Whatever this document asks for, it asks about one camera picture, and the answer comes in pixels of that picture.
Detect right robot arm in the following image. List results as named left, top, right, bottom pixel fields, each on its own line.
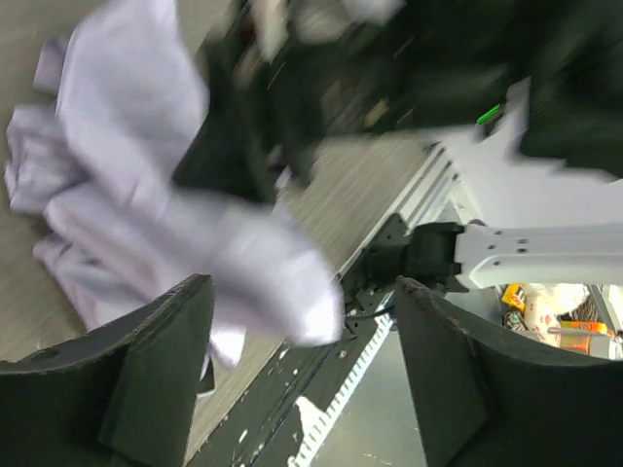
left=232, top=1, right=622, bottom=291

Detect aluminium rail frame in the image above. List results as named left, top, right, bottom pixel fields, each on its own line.
left=338, top=142, right=458, bottom=277

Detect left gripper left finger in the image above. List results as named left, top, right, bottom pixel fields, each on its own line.
left=1, top=274, right=214, bottom=466

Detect white slotted cable duct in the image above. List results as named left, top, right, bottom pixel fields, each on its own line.
left=287, top=315, right=392, bottom=467

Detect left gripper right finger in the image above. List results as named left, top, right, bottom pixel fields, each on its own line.
left=394, top=277, right=622, bottom=467

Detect orange white items outside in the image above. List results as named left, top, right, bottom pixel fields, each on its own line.
left=499, top=283, right=622, bottom=361

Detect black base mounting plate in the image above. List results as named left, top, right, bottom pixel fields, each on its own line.
left=190, top=265, right=393, bottom=466

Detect lavender folding umbrella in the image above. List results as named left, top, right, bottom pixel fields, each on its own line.
left=4, top=1, right=344, bottom=368

